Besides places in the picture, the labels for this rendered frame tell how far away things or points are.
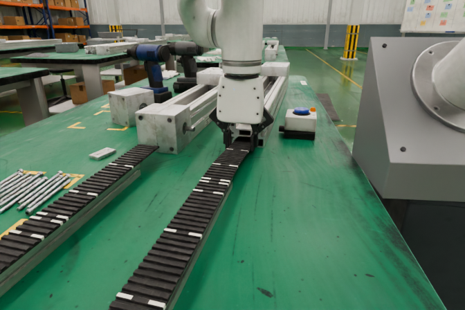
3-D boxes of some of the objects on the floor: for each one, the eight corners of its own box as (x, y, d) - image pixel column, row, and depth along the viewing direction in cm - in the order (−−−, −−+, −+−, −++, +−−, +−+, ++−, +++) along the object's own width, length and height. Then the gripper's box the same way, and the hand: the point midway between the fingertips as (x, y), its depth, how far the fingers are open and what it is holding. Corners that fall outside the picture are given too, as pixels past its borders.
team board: (382, 79, 616) (401, -24, 547) (403, 79, 626) (423, -24, 557) (445, 95, 478) (481, -41, 409) (469, 93, 488) (508, -40, 419)
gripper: (283, 68, 63) (278, 145, 69) (208, 66, 67) (210, 139, 73) (280, 73, 56) (275, 158, 63) (197, 70, 60) (201, 151, 67)
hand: (240, 141), depth 67 cm, fingers open, 5 cm apart
